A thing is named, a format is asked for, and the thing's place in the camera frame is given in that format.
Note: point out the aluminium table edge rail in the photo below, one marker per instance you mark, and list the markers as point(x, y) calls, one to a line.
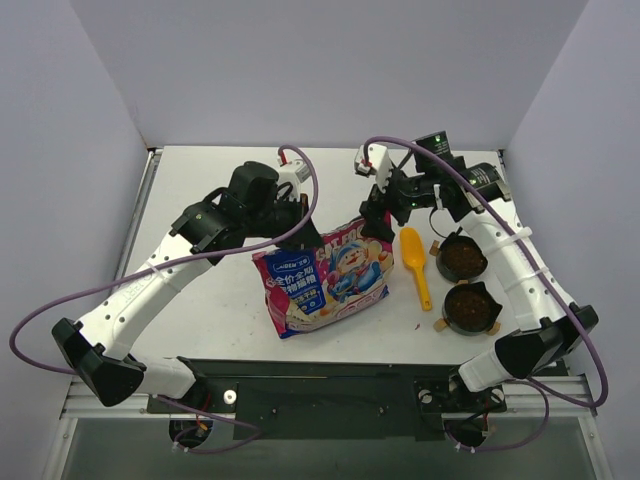
point(153, 159)

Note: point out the black fish print bowl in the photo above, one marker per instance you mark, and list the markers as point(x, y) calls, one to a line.
point(469, 309)

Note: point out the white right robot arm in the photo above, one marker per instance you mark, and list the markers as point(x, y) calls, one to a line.
point(549, 324)

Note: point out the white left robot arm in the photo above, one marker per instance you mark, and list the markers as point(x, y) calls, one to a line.
point(98, 345)

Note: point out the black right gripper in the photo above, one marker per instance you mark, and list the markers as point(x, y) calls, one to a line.
point(379, 201)

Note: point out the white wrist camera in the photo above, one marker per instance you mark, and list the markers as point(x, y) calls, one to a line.
point(294, 172)
point(374, 161)

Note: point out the yellow plastic scoop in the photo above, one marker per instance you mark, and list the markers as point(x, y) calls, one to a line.
point(414, 259)

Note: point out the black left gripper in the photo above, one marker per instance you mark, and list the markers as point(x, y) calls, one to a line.
point(298, 222)

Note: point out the black paw print bowl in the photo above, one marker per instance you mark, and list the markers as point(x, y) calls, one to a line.
point(460, 258)

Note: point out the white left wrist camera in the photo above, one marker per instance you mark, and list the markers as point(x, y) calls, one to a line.
point(294, 172)

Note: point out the black mounting base plate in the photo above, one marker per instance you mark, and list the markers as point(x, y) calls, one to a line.
point(332, 401)

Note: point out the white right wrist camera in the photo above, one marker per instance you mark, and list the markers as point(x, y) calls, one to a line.
point(374, 161)

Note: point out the pink pet food bag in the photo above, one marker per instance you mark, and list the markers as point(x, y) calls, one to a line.
point(309, 289)

